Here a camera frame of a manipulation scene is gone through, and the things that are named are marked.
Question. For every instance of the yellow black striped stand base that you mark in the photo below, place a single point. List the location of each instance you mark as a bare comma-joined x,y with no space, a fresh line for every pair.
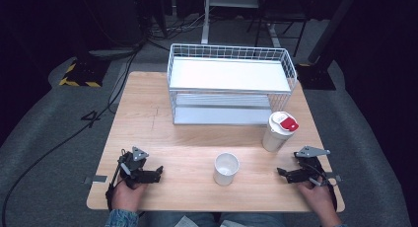
83,74

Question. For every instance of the person's legs in jeans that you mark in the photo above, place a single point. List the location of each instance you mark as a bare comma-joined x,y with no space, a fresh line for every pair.
210,220

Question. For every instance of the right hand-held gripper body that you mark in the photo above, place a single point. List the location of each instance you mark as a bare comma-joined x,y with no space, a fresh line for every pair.
310,167

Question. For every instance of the person's left hand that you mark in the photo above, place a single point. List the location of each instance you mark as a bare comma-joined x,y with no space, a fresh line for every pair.
126,197

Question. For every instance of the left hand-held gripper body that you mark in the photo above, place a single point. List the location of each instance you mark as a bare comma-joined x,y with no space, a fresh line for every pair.
131,169

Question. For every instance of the person's right hand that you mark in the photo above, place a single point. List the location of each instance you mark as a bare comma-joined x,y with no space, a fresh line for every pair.
318,199

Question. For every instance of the grey tape strip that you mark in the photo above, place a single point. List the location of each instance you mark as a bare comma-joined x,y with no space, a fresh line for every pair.
337,178
98,179

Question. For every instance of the white tumbler with red lid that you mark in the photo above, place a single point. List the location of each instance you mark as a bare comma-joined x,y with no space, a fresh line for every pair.
274,138

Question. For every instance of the black chair frame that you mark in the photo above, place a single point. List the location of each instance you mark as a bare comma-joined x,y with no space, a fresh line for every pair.
282,13

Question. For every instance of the dark slanted pole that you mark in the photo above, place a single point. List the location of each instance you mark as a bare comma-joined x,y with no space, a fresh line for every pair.
332,26

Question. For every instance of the white paper cup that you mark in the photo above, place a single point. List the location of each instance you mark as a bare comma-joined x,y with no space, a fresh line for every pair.
226,174

